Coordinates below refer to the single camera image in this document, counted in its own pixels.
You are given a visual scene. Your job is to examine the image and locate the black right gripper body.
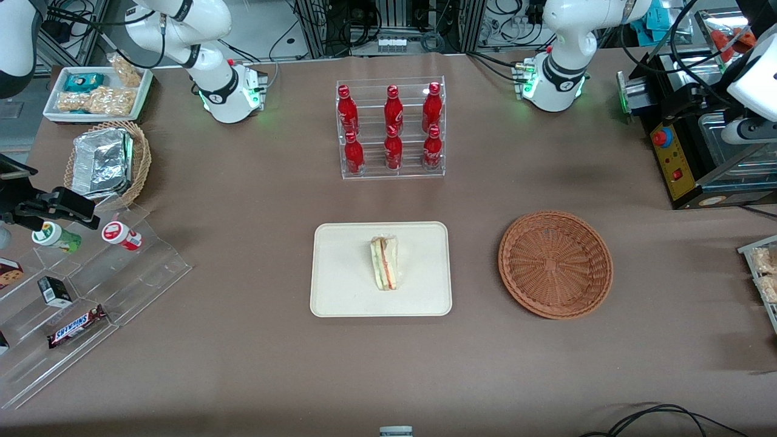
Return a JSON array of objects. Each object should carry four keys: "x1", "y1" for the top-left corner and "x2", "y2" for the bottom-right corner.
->
[{"x1": 0, "y1": 154, "x2": 38, "y2": 226}]

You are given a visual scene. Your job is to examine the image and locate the triangular sandwich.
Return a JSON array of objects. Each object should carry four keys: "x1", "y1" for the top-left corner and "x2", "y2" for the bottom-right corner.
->
[{"x1": 370, "y1": 235, "x2": 400, "y2": 291}]

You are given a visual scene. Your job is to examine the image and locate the oval tan wicker basket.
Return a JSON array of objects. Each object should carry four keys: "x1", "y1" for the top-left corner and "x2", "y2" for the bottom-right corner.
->
[{"x1": 63, "y1": 120, "x2": 152, "y2": 211}]

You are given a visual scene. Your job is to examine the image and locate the white snack tray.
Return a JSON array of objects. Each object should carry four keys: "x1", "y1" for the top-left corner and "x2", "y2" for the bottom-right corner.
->
[{"x1": 42, "y1": 66, "x2": 154, "y2": 123}]

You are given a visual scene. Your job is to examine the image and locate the round brown wicker basket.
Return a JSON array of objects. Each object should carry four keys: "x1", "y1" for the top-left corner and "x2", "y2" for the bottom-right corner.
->
[{"x1": 498, "y1": 210, "x2": 614, "y2": 320}]

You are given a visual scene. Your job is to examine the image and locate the cream rectangular tray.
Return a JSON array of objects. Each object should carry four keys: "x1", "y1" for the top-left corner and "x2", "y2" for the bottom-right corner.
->
[{"x1": 309, "y1": 221, "x2": 453, "y2": 318}]

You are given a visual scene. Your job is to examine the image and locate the green yogurt drink bottle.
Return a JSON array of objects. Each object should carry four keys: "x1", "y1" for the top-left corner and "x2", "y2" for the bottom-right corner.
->
[{"x1": 32, "y1": 221, "x2": 83, "y2": 254}]

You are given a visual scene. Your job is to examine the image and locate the aluminium foil container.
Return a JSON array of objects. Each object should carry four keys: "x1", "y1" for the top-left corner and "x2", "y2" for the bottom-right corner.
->
[{"x1": 71, "y1": 128, "x2": 134, "y2": 200}]

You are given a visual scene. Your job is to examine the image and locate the red yogurt drink bottle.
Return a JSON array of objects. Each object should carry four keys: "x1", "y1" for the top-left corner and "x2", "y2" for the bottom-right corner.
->
[{"x1": 101, "y1": 221, "x2": 143, "y2": 251}]

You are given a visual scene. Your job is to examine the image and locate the brown cookie box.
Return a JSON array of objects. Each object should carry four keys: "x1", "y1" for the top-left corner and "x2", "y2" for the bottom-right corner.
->
[{"x1": 0, "y1": 257, "x2": 25, "y2": 290}]

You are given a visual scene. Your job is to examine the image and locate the small black box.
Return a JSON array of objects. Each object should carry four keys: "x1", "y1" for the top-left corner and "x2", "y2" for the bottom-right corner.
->
[{"x1": 37, "y1": 276, "x2": 73, "y2": 308}]

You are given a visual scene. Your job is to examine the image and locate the black machine with yellow panel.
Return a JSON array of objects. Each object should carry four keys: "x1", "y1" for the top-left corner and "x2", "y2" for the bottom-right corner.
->
[{"x1": 628, "y1": 47, "x2": 777, "y2": 211}]

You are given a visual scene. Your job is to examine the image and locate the steel pan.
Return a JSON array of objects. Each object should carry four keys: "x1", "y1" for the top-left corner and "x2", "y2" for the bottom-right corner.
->
[{"x1": 662, "y1": 51, "x2": 738, "y2": 87}]

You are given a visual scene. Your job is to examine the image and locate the clear acrylic stepped shelf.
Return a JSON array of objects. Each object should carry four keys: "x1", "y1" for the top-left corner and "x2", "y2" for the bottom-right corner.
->
[{"x1": 0, "y1": 203, "x2": 193, "y2": 410}]

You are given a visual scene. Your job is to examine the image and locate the large clear peanut snack bag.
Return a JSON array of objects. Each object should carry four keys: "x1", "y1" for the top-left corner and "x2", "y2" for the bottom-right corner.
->
[{"x1": 56, "y1": 86, "x2": 136, "y2": 117}]

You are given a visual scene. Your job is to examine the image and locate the Snickers chocolate bar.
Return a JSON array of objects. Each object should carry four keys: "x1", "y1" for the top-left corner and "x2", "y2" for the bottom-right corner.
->
[{"x1": 47, "y1": 305, "x2": 108, "y2": 349}]

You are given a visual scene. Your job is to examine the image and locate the round green-lit metal disc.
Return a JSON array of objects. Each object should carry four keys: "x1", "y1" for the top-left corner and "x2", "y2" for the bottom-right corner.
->
[{"x1": 616, "y1": 71, "x2": 645, "y2": 124}]

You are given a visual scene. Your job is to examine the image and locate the teal snack packet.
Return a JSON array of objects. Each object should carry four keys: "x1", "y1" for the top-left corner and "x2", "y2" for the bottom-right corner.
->
[{"x1": 63, "y1": 73, "x2": 106, "y2": 93}]

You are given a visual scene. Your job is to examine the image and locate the small clear snack bag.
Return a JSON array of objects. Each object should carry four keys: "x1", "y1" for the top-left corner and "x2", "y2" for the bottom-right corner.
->
[{"x1": 107, "y1": 53, "x2": 144, "y2": 88}]

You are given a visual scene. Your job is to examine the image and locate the red cola bottle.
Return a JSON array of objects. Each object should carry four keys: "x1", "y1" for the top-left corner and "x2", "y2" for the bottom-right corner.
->
[
  {"x1": 337, "y1": 85, "x2": 359, "y2": 135},
  {"x1": 422, "y1": 82, "x2": 443, "y2": 130},
  {"x1": 384, "y1": 125, "x2": 404, "y2": 171},
  {"x1": 344, "y1": 130, "x2": 365, "y2": 176},
  {"x1": 384, "y1": 85, "x2": 405, "y2": 132},
  {"x1": 422, "y1": 124, "x2": 443, "y2": 171}
]

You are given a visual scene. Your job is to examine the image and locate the clear acrylic bottle rack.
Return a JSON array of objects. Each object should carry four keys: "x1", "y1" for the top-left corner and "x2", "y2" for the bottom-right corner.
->
[{"x1": 336, "y1": 76, "x2": 447, "y2": 180}]

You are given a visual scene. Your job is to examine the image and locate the wire rack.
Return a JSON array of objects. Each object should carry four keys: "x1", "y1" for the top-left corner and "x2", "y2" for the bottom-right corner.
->
[{"x1": 737, "y1": 234, "x2": 777, "y2": 335}]

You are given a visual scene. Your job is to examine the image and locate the black arm base cable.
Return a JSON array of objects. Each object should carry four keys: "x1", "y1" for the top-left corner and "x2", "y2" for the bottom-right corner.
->
[{"x1": 466, "y1": 51, "x2": 524, "y2": 84}]

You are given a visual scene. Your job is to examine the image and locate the black floor cable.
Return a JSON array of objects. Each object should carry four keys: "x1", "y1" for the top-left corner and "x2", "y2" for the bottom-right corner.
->
[{"x1": 580, "y1": 403, "x2": 750, "y2": 437}]

